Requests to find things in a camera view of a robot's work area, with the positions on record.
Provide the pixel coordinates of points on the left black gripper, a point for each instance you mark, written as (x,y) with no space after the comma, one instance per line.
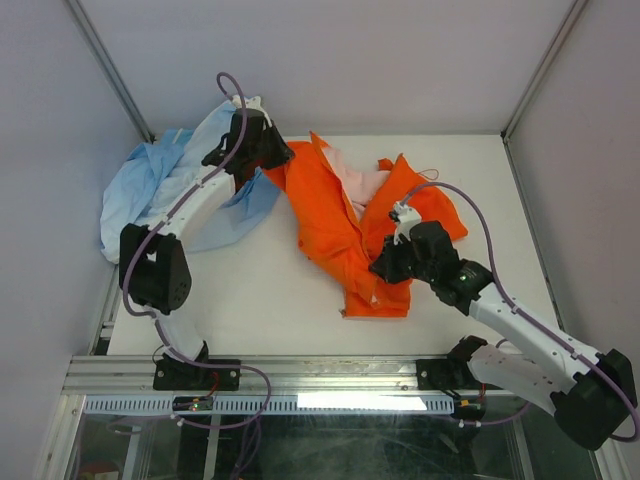
(282,153)

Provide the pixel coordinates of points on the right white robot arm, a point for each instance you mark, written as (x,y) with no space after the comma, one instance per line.
(589,394)

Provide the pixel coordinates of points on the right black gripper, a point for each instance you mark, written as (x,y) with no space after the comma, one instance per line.
(383,265)

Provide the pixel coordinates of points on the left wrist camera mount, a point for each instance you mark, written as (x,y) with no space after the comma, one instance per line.
(254,103)

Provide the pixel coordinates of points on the right corner aluminium post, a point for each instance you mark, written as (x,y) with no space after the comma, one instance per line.
(561,36)

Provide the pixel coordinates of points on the orange jacket pink lining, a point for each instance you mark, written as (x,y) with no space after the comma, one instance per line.
(343,219)

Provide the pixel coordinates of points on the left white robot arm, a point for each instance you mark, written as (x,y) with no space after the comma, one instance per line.
(227,195)

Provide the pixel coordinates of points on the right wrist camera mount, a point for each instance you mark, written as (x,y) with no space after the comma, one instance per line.
(405,218)

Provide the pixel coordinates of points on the aluminium front rail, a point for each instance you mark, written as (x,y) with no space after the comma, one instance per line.
(260,375)

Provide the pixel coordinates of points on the corner aluminium post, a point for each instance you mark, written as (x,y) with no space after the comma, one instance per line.
(108,67)
(561,36)

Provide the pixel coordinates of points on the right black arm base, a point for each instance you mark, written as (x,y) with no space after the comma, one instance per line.
(450,373)

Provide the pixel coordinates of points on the left corner aluminium post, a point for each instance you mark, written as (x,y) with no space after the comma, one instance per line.
(108,67)

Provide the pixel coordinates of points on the white slotted cable duct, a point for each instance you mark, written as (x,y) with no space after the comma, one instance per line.
(332,403)

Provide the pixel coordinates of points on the light blue garment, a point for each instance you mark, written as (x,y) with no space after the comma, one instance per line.
(155,175)

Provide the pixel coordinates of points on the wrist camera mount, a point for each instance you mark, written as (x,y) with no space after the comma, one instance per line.
(254,103)
(405,218)

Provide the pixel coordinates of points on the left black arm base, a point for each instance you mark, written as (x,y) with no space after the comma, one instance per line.
(174,375)

